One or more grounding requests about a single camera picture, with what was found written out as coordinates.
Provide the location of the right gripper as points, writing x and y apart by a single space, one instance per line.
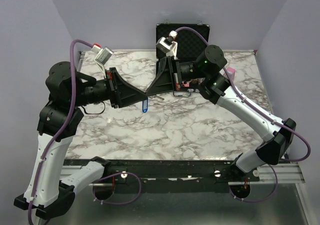
168 78

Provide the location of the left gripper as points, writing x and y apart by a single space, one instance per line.
126 94

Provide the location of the blue key tag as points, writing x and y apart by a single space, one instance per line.
145 105

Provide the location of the silver key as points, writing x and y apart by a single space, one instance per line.
156 97

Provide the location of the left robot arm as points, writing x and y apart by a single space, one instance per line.
48 195

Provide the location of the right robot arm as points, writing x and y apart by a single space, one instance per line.
277 134

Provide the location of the black poker chip case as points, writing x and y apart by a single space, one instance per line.
189 46

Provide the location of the pink card box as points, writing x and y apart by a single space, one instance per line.
230 73

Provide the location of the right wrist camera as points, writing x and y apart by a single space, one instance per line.
168 45

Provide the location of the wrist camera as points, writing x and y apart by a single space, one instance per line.
102 55
168 45

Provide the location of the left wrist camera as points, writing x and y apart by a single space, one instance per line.
102 55

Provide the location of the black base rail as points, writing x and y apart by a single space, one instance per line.
190 176

